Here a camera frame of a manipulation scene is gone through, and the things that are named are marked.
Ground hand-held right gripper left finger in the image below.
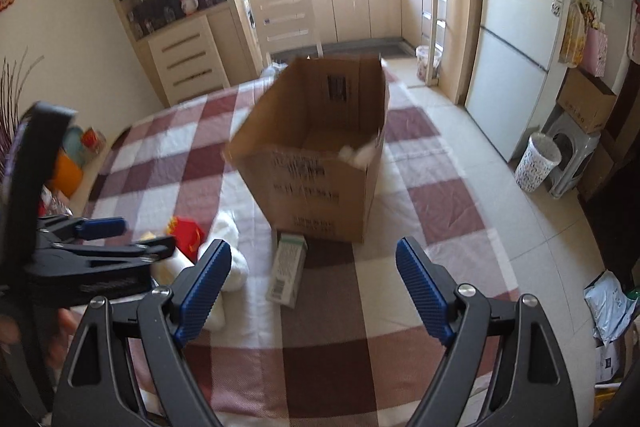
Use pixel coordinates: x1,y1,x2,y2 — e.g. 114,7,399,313
54,239,233,427

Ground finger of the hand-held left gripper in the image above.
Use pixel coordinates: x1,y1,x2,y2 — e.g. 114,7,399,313
47,237,177,266
37,216,127,248

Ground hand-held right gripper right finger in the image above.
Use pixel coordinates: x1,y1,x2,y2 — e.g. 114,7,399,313
395,236,581,427

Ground white paper cup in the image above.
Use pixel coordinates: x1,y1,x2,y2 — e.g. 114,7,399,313
150,252,198,295

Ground white towel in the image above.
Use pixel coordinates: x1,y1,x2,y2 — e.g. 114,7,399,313
197,209,250,333
339,134,379,168

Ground red paper meal box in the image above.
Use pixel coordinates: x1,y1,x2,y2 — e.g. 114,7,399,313
167,216,206,258

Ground small green white carton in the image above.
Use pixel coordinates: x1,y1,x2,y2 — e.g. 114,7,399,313
265,232,308,309

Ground brown cardboard box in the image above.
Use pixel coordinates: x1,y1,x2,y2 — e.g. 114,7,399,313
221,54,391,244

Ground person's left hand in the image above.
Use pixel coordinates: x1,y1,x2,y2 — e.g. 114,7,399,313
0,307,77,368

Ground orange bowl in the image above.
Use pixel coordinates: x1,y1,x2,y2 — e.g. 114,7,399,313
50,152,85,198

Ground teal plate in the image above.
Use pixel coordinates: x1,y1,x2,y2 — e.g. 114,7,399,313
62,126,86,168

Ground dried branch arrangement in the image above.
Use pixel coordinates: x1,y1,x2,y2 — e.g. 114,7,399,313
0,54,46,132

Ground red checkered tablecloth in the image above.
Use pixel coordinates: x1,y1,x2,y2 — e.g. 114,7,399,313
82,67,521,427

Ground white patterned waste bin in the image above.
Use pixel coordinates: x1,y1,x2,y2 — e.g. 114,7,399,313
515,132,562,194

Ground grey plastic mailer bag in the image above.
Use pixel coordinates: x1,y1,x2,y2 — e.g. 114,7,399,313
584,271,638,343

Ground white printed box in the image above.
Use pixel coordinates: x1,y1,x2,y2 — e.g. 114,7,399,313
595,332,626,385

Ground grey plastic stool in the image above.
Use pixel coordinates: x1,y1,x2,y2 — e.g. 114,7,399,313
542,109,601,198

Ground small kitchen waste bin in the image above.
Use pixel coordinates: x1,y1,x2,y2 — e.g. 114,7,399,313
416,45,442,82

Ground beige display cabinet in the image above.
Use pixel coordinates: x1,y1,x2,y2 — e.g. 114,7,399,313
87,0,261,108

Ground dark kitchen floor mat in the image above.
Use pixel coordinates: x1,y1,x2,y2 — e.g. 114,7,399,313
272,38,416,65

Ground white refrigerator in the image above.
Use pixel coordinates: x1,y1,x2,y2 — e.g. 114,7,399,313
465,0,581,162

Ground beige kitchen base cabinets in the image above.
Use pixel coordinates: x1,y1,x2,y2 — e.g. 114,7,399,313
250,0,436,52

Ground pink paper bag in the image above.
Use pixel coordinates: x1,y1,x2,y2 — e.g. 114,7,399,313
580,24,608,78

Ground yellow printed bag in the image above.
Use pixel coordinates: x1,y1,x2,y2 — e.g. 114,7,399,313
559,0,588,68

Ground cardboard box with handle slot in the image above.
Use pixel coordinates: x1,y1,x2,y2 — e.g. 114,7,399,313
556,68,618,134

